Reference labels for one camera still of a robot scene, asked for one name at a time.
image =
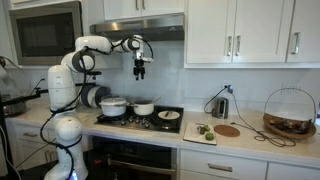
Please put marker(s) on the large white pot lid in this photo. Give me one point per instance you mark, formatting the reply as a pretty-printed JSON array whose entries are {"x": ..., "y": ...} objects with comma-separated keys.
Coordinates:
[{"x": 113, "y": 106}]

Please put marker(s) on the grey countertop appliance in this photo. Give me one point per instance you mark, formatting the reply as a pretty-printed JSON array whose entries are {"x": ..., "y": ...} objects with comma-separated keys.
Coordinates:
[{"x": 13, "y": 108}]

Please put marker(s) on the wall outlet with plug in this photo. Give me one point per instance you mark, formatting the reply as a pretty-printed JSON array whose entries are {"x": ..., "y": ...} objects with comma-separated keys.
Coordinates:
[{"x": 228, "y": 88}]

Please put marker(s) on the brown vegetable piece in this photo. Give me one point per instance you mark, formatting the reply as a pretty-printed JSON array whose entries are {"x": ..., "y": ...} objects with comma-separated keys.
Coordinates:
[{"x": 201, "y": 130}]

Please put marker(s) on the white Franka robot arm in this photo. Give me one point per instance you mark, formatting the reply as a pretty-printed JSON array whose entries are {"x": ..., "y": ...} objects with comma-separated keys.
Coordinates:
[{"x": 61, "y": 86}]

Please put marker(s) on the stainless electric kettle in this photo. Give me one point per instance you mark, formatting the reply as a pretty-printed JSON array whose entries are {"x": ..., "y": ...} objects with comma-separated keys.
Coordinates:
[{"x": 220, "y": 108}]

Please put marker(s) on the white cabinet above range hood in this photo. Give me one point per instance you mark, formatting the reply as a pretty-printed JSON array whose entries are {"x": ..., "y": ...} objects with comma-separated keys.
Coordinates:
[{"x": 156, "y": 6}]

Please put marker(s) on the white base cabinet with drawer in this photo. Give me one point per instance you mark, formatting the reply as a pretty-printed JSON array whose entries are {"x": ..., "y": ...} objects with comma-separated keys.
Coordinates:
[{"x": 30, "y": 143}]

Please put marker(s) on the white wall cabinet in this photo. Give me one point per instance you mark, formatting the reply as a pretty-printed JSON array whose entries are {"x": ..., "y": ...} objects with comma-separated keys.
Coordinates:
[{"x": 260, "y": 30}]

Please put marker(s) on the white chopping board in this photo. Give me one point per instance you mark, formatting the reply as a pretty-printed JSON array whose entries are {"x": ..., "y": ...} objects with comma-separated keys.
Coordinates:
[{"x": 193, "y": 138}]

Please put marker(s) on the stainless range hood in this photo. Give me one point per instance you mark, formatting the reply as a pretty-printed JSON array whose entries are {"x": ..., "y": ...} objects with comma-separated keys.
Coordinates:
[{"x": 140, "y": 28}]

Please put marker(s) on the small green broccoli floret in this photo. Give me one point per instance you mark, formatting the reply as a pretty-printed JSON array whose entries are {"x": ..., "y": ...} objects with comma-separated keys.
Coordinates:
[{"x": 207, "y": 127}]

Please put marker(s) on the wooden spatula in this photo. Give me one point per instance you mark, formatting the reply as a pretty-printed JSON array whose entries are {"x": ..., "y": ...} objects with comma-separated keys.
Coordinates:
[{"x": 155, "y": 100}]

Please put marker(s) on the round cork trivet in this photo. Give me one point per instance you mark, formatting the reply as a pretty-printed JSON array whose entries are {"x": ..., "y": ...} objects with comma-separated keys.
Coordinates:
[{"x": 226, "y": 130}]

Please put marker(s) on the black built-in oven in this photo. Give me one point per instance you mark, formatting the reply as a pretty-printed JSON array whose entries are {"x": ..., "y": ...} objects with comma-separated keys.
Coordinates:
[{"x": 140, "y": 150}]

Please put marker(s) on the black gas stove cooktop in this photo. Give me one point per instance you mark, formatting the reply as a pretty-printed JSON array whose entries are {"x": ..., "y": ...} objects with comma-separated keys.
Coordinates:
[{"x": 140, "y": 121}]

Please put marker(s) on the built-in microwave oven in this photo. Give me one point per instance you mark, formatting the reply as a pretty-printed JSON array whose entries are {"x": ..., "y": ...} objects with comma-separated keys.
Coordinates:
[{"x": 46, "y": 35}]

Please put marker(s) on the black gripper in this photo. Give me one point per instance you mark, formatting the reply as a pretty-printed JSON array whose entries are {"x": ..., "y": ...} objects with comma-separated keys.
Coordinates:
[{"x": 139, "y": 65}]

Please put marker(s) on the large green broccoli floret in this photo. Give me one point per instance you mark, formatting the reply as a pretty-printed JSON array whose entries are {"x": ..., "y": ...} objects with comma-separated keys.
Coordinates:
[{"x": 210, "y": 136}]

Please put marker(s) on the black camera boom pole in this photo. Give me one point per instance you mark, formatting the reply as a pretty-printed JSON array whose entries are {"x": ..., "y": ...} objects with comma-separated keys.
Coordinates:
[{"x": 30, "y": 95}]

